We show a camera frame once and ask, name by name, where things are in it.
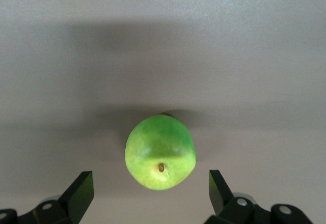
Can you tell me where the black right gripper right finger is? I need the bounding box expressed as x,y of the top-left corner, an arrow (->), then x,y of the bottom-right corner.
203,170 -> 271,224

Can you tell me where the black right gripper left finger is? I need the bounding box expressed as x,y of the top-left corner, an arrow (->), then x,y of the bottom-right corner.
17,171 -> 95,224

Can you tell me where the green apple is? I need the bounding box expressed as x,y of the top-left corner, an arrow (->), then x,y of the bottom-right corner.
124,114 -> 197,191

